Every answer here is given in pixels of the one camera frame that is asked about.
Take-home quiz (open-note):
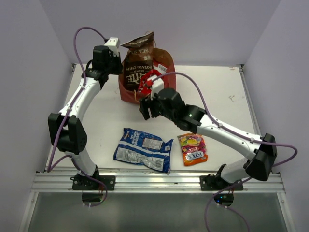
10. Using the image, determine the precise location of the red assorted candy bag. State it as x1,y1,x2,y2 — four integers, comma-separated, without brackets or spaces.
138,69,161,95

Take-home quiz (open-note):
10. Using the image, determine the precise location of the red white chips bag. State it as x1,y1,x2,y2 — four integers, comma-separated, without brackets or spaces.
153,59,167,75

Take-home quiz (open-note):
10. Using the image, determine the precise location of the brown kettle chips bag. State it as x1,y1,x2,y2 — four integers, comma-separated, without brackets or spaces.
121,31,154,91

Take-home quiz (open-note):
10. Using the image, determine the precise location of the blue white snack bag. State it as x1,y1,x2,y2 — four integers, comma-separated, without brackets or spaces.
113,128,173,174

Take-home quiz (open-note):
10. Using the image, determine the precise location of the red paper bag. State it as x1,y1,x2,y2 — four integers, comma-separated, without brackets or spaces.
117,30,177,107

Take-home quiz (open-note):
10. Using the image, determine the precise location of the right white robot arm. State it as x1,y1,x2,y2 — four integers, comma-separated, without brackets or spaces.
140,88,277,190

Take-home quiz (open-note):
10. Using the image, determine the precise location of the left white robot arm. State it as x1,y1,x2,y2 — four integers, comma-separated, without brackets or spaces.
47,43,123,190

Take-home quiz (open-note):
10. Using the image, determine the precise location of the orange Fox's candy bag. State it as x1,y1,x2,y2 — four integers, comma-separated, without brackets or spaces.
177,133,208,166

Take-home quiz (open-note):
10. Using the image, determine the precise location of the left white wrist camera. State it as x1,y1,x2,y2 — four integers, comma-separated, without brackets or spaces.
104,37,120,57

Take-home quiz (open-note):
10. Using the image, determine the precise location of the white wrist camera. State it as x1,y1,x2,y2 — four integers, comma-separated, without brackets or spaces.
104,37,120,57
146,75,164,100

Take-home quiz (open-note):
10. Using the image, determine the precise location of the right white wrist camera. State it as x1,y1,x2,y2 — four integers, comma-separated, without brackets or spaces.
146,75,164,100

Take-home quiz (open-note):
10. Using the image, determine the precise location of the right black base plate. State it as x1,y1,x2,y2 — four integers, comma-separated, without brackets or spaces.
199,170,233,191

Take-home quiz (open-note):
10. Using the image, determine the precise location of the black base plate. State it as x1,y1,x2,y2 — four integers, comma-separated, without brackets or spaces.
199,170,233,191
70,171,116,190

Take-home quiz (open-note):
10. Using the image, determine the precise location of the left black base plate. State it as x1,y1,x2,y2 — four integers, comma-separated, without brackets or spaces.
70,171,116,190

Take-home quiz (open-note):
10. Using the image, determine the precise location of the aluminium front rail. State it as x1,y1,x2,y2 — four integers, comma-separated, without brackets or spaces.
31,168,285,193

